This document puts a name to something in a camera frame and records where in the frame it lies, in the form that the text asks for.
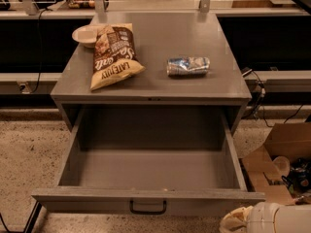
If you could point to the tan cloth-covered gripper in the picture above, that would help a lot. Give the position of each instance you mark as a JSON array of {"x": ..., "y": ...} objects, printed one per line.
[{"x": 262, "y": 217}]

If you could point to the grey metal drawer cabinet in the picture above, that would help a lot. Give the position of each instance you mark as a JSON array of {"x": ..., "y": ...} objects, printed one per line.
[{"x": 159, "y": 36}]

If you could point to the open cardboard box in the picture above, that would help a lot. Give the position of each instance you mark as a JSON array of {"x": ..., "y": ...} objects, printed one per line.
[{"x": 291, "y": 140}]

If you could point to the crushed silver blue can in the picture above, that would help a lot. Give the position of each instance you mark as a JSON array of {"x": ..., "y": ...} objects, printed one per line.
[{"x": 187, "y": 66}]

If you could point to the black top drawer handle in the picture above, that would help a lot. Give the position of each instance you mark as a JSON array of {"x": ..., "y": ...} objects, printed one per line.
[{"x": 154, "y": 208}]

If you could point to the black metal leg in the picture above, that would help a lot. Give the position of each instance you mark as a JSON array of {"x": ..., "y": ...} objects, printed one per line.
[{"x": 32, "y": 218}]

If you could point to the dark bottle in box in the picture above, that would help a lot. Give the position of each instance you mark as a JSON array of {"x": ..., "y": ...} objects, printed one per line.
[{"x": 301, "y": 171}]

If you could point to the grey top drawer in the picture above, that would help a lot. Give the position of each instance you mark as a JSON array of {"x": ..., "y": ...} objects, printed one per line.
[{"x": 181, "y": 154}]

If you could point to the brown and cream chip bag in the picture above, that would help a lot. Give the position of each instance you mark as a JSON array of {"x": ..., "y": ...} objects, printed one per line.
[{"x": 114, "y": 58}]

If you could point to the small white bowl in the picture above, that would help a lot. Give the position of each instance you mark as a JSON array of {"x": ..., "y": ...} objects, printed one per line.
[{"x": 86, "y": 35}]

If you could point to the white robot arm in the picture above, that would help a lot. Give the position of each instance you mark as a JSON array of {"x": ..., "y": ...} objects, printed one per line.
[{"x": 268, "y": 218}]

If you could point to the clear plastic cup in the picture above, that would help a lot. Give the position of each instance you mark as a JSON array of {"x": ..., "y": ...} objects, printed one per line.
[{"x": 283, "y": 165}]

